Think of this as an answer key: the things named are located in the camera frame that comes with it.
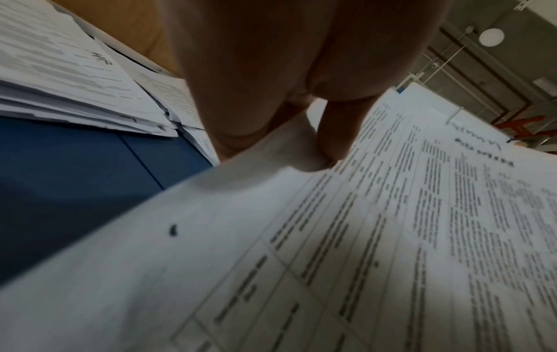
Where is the person's left hand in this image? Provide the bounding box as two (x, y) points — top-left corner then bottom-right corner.
(157, 0), (454, 166)

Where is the neat stack of printed papers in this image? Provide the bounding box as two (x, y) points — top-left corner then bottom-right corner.
(0, 0), (180, 137)
(104, 48), (220, 166)

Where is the printed paper sheet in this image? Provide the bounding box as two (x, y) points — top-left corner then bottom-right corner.
(0, 82), (557, 352)

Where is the round ceiling lamp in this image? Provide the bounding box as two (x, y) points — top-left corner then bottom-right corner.
(479, 27), (506, 48)

